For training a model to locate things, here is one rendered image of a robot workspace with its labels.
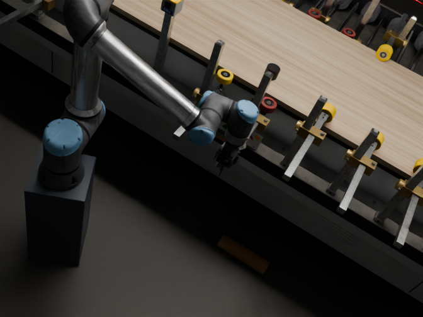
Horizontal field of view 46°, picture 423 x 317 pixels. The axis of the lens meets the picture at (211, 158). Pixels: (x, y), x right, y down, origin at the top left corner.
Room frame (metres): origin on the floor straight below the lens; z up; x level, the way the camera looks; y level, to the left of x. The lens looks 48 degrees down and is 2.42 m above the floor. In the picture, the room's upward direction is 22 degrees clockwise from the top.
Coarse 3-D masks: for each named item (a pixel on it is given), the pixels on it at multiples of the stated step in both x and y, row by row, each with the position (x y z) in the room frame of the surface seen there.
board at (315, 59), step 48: (144, 0) 2.20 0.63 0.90; (192, 0) 2.36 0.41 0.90; (240, 0) 2.54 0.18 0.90; (192, 48) 1.97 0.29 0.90; (240, 48) 2.12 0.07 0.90; (288, 48) 2.27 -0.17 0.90; (336, 48) 2.44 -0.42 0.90; (288, 96) 1.90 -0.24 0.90; (336, 96) 2.04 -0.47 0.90; (384, 96) 2.19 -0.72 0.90; (384, 144) 1.83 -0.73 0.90
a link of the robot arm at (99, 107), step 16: (96, 0) 1.33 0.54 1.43; (112, 0) 1.42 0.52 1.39; (80, 48) 1.34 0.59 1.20; (80, 64) 1.34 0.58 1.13; (96, 64) 1.36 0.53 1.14; (80, 80) 1.34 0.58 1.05; (96, 80) 1.37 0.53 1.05; (80, 96) 1.34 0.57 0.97; (96, 96) 1.38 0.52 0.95; (64, 112) 1.35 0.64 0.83; (80, 112) 1.33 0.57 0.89; (96, 112) 1.37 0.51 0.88; (96, 128) 1.38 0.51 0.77
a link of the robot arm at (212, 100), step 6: (204, 96) 1.37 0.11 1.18; (210, 96) 1.37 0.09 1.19; (216, 96) 1.39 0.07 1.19; (222, 96) 1.40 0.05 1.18; (204, 102) 1.35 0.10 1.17; (210, 102) 1.35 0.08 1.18; (216, 102) 1.36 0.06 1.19; (222, 102) 1.37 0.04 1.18; (228, 102) 1.38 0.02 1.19; (234, 102) 1.40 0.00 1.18; (216, 108) 1.33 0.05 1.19; (222, 108) 1.35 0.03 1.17; (228, 108) 1.36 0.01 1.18; (222, 114) 1.33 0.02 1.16; (228, 114) 1.35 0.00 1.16; (222, 120) 1.34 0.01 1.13
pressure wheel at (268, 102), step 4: (264, 100) 1.80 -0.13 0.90; (268, 100) 1.81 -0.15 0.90; (272, 100) 1.82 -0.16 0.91; (260, 104) 1.78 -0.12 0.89; (264, 104) 1.77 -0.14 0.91; (268, 104) 1.79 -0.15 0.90; (272, 104) 1.79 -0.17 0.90; (276, 104) 1.80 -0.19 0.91; (260, 108) 1.77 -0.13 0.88; (264, 108) 1.76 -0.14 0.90; (268, 108) 1.76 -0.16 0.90; (272, 108) 1.77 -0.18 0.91; (264, 112) 1.76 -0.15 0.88; (268, 112) 1.76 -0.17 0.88; (272, 112) 1.77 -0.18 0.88
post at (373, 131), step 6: (372, 132) 1.60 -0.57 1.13; (378, 132) 1.61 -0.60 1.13; (366, 138) 1.60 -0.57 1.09; (372, 138) 1.59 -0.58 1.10; (360, 144) 1.62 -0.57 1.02; (366, 144) 1.59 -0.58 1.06; (360, 150) 1.60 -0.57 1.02; (366, 150) 1.59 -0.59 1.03; (354, 156) 1.60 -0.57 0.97; (360, 156) 1.59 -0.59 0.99; (342, 168) 1.63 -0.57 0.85; (348, 168) 1.60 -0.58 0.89; (342, 174) 1.60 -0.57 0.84; (348, 174) 1.59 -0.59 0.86; (336, 180) 1.60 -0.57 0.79; (342, 180) 1.59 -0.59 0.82; (330, 186) 1.60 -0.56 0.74; (336, 186) 1.59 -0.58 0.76
